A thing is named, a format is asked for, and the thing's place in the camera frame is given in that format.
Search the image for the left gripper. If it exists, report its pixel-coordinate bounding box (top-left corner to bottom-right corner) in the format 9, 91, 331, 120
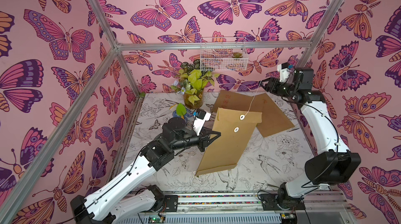
169, 128, 220, 154

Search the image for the kraft file bag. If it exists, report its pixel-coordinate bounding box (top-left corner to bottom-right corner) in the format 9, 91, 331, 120
251, 93, 294, 138
195, 108, 262, 177
212, 90, 253, 112

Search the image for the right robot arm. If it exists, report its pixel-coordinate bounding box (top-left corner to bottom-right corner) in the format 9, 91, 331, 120
259, 68, 361, 210

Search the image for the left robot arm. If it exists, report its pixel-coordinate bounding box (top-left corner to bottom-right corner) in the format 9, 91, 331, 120
71, 118, 221, 224

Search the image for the green item in basket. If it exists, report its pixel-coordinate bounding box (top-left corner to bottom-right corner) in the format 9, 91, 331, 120
231, 52, 243, 59

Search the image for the glass vase with plants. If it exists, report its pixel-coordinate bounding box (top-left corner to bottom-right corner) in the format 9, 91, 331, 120
171, 60, 218, 109

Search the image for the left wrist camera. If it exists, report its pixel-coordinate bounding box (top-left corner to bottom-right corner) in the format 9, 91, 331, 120
192, 108, 211, 136

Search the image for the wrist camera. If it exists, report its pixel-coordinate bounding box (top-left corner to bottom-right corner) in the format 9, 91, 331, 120
277, 62, 294, 83
192, 108, 211, 136

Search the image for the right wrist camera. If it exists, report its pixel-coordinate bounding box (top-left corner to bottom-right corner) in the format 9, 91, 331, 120
277, 62, 294, 83

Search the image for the white wire basket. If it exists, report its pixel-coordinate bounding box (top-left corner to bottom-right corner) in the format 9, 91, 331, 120
199, 37, 249, 72

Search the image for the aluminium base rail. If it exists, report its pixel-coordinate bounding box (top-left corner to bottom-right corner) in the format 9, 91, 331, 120
106, 191, 358, 224

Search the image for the aluminium frame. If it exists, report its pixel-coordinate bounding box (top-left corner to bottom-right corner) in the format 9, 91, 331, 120
1, 0, 343, 224

